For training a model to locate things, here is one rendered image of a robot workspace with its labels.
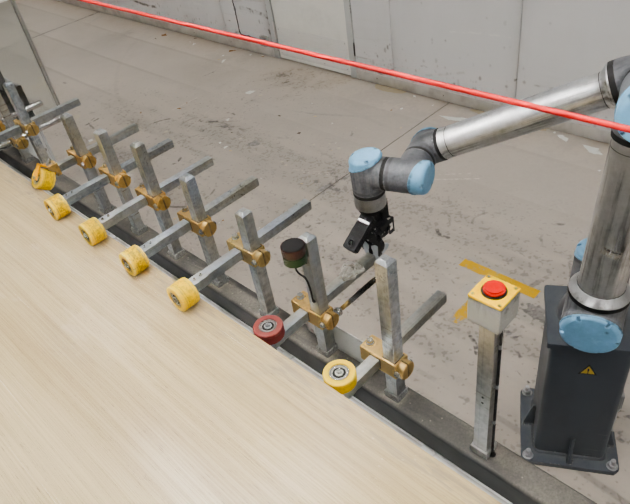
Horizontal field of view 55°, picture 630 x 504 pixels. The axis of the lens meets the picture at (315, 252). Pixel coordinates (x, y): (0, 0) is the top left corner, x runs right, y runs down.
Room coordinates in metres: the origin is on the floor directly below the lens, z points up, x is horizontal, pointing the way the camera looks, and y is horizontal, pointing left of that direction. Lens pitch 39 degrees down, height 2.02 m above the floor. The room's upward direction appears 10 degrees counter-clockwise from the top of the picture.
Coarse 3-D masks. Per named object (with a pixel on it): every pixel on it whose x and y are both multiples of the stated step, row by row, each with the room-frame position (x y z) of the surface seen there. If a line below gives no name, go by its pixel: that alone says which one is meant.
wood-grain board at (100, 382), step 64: (0, 192) 2.08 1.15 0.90; (0, 256) 1.65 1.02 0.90; (64, 256) 1.58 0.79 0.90; (0, 320) 1.33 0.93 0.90; (64, 320) 1.28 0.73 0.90; (128, 320) 1.23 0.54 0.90; (192, 320) 1.18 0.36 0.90; (0, 384) 1.08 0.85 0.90; (64, 384) 1.04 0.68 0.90; (128, 384) 1.00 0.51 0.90; (192, 384) 0.96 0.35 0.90; (256, 384) 0.93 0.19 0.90; (320, 384) 0.90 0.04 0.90; (0, 448) 0.88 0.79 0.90; (64, 448) 0.85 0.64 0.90; (128, 448) 0.81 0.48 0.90; (192, 448) 0.79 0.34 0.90; (256, 448) 0.76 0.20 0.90; (320, 448) 0.73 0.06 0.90; (384, 448) 0.70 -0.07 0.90
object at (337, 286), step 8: (368, 256) 1.36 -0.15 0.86; (360, 264) 1.33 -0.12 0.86; (368, 264) 1.34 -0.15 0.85; (336, 280) 1.28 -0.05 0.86; (352, 280) 1.29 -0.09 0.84; (328, 288) 1.26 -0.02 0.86; (336, 288) 1.25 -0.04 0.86; (344, 288) 1.27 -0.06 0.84; (328, 296) 1.23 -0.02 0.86; (336, 296) 1.25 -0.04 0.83; (296, 312) 1.18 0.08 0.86; (304, 312) 1.18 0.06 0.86; (288, 320) 1.16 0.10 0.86; (296, 320) 1.15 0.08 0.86; (304, 320) 1.17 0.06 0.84; (288, 328) 1.13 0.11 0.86; (296, 328) 1.15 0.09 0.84; (288, 336) 1.13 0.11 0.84; (280, 344) 1.10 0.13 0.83
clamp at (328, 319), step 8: (296, 296) 1.24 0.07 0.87; (304, 296) 1.23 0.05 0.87; (296, 304) 1.21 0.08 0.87; (304, 304) 1.20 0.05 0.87; (312, 312) 1.16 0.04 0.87; (328, 312) 1.15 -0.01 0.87; (312, 320) 1.17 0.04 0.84; (320, 320) 1.14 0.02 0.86; (328, 320) 1.13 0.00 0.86; (336, 320) 1.15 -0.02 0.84; (320, 328) 1.14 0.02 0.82; (328, 328) 1.13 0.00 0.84
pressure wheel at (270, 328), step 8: (264, 320) 1.13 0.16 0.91; (272, 320) 1.13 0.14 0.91; (280, 320) 1.12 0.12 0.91; (256, 328) 1.10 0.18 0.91; (264, 328) 1.10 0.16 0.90; (272, 328) 1.10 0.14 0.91; (280, 328) 1.09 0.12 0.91; (264, 336) 1.07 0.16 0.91; (272, 336) 1.07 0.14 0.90; (280, 336) 1.08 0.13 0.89; (272, 344) 1.07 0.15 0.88
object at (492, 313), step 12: (492, 276) 0.82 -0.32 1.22; (480, 288) 0.79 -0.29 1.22; (516, 288) 0.78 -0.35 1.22; (468, 300) 0.78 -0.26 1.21; (480, 300) 0.76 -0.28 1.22; (492, 300) 0.76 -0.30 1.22; (504, 300) 0.75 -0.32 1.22; (516, 300) 0.77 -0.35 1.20; (468, 312) 0.78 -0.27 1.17; (480, 312) 0.76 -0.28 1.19; (492, 312) 0.74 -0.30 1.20; (504, 312) 0.74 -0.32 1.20; (516, 312) 0.77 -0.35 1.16; (480, 324) 0.76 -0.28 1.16; (492, 324) 0.74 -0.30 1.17; (504, 324) 0.74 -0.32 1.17
